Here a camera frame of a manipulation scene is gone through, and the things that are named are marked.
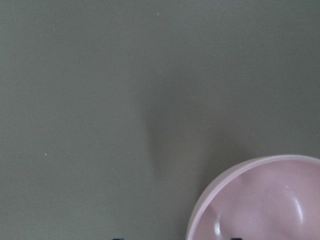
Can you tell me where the small pink bowl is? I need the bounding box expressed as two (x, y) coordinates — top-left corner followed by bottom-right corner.
(186, 155), (320, 240)

